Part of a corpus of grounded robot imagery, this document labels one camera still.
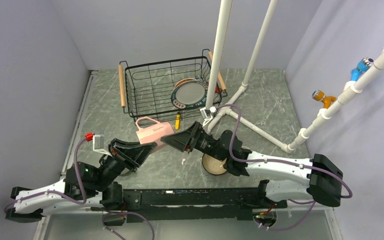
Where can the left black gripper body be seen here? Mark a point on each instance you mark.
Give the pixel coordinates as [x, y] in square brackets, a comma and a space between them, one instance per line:
[111, 168]

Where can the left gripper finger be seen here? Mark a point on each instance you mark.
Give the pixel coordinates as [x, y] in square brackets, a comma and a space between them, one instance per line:
[117, 146]
[136, 156]

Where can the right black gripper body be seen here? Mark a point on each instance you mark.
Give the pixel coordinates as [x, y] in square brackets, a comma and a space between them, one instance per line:
[206, 144]

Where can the pink mug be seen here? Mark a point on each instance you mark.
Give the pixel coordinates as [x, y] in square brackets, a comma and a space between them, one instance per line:
[153, 133]

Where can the dark bowl cream inside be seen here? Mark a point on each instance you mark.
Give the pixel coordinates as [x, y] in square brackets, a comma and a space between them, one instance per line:
[212, 165]

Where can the green rimmed white plate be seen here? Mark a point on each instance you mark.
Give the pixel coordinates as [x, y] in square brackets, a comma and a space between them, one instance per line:
[191, 94]

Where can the orange plate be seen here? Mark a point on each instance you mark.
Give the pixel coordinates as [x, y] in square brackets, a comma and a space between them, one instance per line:
[182, 81]

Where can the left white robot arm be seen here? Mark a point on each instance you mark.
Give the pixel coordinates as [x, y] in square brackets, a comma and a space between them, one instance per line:
[83, 186]

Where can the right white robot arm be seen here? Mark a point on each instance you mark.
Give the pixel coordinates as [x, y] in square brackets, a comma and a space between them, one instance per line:
[315, 179]

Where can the orange tap on pipe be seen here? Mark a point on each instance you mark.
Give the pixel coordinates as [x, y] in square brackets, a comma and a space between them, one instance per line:
[320, 96]

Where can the blue tap on pipe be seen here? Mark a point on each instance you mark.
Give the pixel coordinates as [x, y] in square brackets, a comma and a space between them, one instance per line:
[363, 65]

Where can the yellow handled utensil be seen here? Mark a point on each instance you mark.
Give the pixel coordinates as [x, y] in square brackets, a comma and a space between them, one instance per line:
[177, 121]

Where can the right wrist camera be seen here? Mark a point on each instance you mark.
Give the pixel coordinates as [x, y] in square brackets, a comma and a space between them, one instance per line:
[208, 114]

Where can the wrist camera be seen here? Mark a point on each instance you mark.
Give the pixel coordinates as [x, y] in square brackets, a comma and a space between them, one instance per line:
[208, 114]
[98, 142]

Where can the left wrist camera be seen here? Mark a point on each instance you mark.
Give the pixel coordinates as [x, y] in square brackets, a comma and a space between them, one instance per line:
[98, 142]

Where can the red handled scissors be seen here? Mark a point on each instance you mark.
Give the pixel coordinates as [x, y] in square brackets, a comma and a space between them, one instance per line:
[217, 89]

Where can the black wire dish rack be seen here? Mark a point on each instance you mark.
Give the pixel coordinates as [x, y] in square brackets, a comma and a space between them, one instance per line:
[145, 89]

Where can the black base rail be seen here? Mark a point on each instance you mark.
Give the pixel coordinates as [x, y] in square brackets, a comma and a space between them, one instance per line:
[239, 203]

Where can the white pvc pipe frame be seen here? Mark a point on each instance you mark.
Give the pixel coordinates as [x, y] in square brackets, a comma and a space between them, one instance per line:
[350, 91]

